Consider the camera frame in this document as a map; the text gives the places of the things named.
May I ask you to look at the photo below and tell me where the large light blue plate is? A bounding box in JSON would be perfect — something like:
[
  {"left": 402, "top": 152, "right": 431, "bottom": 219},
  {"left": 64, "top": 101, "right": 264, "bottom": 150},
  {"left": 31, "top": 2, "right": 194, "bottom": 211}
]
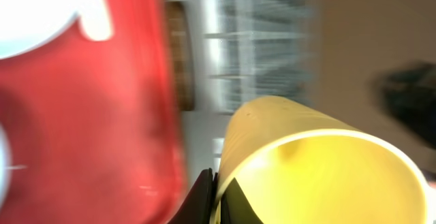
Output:
[{"left": 1, "top": 0, "right": 101, "bottom": 59}]

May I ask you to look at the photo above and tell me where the white plastic spoon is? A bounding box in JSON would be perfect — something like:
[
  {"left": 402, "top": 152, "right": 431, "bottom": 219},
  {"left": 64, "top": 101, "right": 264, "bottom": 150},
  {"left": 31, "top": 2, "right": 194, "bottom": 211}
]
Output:
[{"left": 78, "top": 0, "right": 113, "bottom": 42}]

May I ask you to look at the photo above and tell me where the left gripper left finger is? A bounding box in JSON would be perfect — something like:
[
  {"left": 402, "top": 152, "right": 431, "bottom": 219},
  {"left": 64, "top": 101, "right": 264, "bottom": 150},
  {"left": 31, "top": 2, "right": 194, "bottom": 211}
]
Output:
[{"left": 168, "top": 168, "right": 215, "bottom": 224}]

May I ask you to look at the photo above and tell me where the red serving tray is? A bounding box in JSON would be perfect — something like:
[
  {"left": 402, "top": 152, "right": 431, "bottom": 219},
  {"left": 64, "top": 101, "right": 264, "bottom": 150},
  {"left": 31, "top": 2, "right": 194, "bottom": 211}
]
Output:
[{"left": 1, "top": 0, "right": 186, "bottom": 224}]

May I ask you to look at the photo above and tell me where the light blue rice bowl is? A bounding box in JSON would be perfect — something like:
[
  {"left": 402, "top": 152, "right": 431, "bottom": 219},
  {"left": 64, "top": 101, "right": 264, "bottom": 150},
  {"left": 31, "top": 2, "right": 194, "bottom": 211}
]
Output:
[{"left": 0, "top": 126, "right": 12, "bottom": 206}]

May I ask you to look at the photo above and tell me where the yellow plastic cup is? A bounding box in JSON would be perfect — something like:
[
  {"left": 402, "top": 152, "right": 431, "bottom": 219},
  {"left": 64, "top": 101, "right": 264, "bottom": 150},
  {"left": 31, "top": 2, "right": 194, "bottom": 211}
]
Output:
[{"left": 214, "top": 96, "right": 435, "bottom": 224}]

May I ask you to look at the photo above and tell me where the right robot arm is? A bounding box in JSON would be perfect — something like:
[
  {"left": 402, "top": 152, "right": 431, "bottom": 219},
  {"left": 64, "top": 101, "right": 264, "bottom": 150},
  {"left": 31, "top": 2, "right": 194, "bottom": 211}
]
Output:
[{"left": 372, "top": 61, "right": 435, "bottom": 148}]

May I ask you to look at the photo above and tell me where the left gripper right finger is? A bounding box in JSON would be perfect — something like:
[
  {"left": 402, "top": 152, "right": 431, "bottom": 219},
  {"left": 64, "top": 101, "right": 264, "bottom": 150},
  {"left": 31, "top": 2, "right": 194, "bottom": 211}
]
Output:
[{"left": 220, "top": 179, "right": 263, "bottom": 224}]

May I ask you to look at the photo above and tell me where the grey dishwasher rack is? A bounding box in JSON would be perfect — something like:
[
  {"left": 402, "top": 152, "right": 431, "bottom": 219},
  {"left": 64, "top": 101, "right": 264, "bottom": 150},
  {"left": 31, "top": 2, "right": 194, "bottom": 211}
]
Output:
[{"left": 202, "top": 0, "right": 315, "bottom": 114}]

